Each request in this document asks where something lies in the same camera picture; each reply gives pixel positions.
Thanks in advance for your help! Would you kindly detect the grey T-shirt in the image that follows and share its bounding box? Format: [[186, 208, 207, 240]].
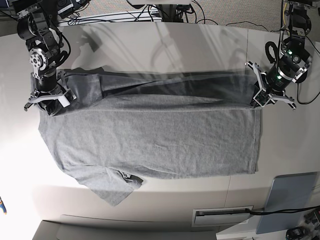
[[38, 72, 261, 206]]

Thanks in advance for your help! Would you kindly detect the yellow cable on floor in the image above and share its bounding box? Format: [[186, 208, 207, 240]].
[[281, 0, 291, 33]]

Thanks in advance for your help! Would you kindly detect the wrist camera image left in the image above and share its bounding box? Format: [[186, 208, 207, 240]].
[[58, 89, 77, 108]]

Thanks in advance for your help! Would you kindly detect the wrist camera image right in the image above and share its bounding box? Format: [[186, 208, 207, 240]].
[[252, 89, 271, 107]]

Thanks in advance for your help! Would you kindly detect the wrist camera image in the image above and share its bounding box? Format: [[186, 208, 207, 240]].
[[252, 89, 271, 107], [58, 89, 77, 108]]

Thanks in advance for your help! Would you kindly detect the black mouse cable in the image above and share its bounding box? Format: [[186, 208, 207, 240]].
[[296, 39, 320, 105]]

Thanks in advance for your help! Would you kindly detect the black items bottom right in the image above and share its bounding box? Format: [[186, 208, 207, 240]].
[[285, 208, 320, 240]]

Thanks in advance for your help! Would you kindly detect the grey laptop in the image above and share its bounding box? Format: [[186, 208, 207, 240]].
[[256, 172, 317, 235]]

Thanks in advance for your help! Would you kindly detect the blue orange object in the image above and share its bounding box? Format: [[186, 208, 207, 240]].
[[0, 198, 7, 215]]

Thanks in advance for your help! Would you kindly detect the white cable grommet tray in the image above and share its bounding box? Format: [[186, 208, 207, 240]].
[[191, 205, 253, 228]]

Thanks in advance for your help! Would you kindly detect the silver gripper image left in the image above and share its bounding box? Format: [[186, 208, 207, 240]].
[[24, 71, 70, 117]]

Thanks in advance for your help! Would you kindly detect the black cable on desk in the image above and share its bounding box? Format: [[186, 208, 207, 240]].
[[246, 206, 320, 216]]

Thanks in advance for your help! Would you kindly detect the black device with label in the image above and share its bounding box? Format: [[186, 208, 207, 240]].
[[56, 0, 74, 19]]

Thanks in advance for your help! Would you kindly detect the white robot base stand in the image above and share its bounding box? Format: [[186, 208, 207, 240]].
[[126, 0, 195, 23]]

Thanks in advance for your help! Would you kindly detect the silver gripper image right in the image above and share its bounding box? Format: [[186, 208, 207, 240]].
[[245, 61, 296, 110]]

